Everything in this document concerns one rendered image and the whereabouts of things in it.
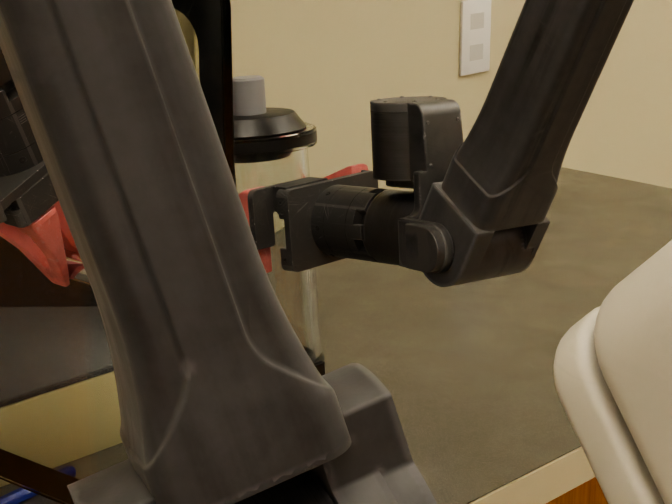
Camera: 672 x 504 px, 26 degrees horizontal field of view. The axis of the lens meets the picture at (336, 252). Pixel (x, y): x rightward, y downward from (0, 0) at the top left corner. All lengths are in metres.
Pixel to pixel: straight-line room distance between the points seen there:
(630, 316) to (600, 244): 1.48
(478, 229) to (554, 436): 0.40
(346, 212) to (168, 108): 0.70
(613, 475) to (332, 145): 1.60
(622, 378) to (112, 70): 0.19
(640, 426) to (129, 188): 0.18
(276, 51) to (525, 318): 0.54
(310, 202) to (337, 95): 0.93
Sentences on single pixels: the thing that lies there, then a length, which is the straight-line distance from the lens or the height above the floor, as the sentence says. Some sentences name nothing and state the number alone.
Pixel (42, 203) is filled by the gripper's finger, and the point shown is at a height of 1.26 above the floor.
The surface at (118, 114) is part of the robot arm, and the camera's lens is 0.41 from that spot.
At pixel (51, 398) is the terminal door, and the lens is 1.09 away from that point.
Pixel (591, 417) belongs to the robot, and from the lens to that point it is 0.50.
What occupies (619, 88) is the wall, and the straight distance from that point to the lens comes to 2.62.
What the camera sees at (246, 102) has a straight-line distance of 1.19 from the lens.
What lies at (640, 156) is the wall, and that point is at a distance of 2.72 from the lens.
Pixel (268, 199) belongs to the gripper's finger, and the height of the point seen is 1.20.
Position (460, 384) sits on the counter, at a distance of 1.46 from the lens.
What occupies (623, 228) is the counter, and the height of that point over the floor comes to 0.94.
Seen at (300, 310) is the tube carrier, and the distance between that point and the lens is 1.20.
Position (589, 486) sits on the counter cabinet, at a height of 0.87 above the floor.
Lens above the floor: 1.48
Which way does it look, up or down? 16 degrees down
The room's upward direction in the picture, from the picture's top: straight up
